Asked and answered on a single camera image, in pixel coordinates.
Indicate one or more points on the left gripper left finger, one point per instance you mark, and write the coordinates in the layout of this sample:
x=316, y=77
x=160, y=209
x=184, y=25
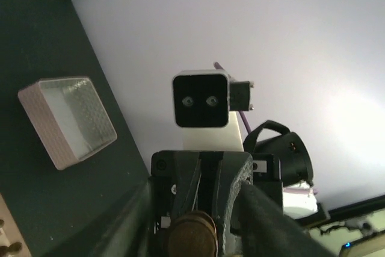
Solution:
x=123, y=230

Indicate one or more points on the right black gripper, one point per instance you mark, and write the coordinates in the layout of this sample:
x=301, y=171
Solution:
x=210, y=181

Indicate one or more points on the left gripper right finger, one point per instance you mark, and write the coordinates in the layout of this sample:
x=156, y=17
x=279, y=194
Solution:
x=266, y=231

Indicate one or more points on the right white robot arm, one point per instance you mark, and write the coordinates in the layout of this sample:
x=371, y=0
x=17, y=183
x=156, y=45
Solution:
x=279, y=141

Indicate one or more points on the wooden chess board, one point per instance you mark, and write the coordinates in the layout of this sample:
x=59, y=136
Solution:
x=12, y=241

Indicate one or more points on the pink rimmed metal tray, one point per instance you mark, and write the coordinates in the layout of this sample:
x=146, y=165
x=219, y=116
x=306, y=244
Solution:
x=69, y=118

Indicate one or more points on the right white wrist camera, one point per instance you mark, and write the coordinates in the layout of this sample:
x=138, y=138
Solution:
x=205, y=104

